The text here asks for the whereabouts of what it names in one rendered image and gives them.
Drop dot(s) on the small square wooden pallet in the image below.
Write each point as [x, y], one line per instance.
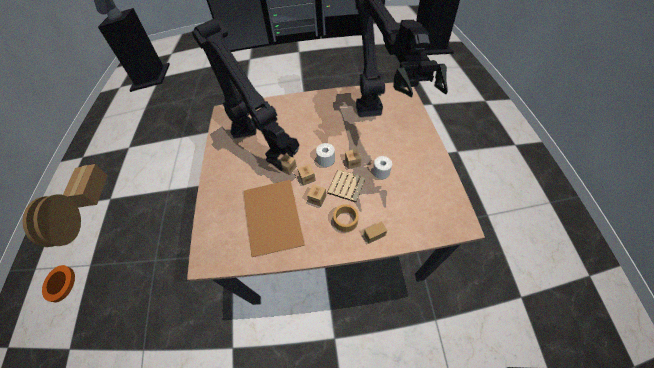
[347, 188]

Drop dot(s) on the brown open cylinder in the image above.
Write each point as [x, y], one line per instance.
[345, 209]

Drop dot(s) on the tan rectangular block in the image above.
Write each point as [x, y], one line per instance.
[375, 232]

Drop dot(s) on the brown cardboard carton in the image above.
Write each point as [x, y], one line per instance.
[316, 195]

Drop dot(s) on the tan cardboard carton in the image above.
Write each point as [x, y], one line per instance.
[307, 173]
[288, 164]
[354, 158]

